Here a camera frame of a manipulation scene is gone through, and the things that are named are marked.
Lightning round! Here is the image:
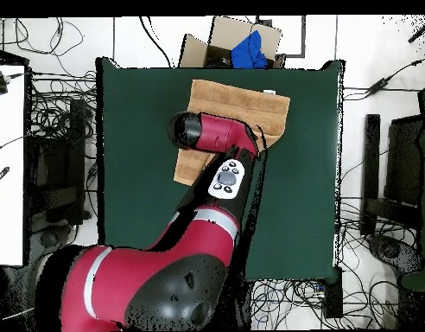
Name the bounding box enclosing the tan terry towel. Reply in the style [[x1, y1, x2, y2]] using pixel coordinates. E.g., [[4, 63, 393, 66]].
[[173, 78, 291, 187]]

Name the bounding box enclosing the dark green table cloth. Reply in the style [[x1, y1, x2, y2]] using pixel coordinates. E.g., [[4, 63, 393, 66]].
[[95, 56, 346, 282]]

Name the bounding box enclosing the blue garment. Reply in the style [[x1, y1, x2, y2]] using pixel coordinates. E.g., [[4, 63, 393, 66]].
[[230, 29, 269, 69]]

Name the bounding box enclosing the open cardboard box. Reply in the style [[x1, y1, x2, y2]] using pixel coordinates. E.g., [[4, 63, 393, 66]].
[[178, 16, 287, 69]]

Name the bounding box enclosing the black equipment rack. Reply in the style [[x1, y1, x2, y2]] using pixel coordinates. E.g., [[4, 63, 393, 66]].
[[27, 98, 91, 226]]

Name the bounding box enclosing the black upright stand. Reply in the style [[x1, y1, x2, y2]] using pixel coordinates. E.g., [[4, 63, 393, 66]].
[[359, 113, 381, 236]]

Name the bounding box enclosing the small black box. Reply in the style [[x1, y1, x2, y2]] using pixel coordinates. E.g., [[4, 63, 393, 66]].
[[324, 265, 344, 319]]

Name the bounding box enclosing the black round floor foot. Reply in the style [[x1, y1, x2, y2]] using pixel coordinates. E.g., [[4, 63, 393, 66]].
[[38, 228, 63, 249]]

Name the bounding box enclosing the dark grey chair base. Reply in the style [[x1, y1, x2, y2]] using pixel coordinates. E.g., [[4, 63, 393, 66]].
[[367, 234, 424, 278]]

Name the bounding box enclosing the white desk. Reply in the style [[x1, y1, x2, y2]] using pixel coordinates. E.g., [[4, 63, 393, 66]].
[[0, 63, 27, 267]]

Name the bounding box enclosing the thick black cable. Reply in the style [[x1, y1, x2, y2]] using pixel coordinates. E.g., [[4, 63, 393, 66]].
[[138, 16, 173, 68]]

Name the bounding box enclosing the black power adapter with cable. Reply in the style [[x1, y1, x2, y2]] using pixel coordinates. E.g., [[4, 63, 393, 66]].
[[343, 51, 425, 103]]

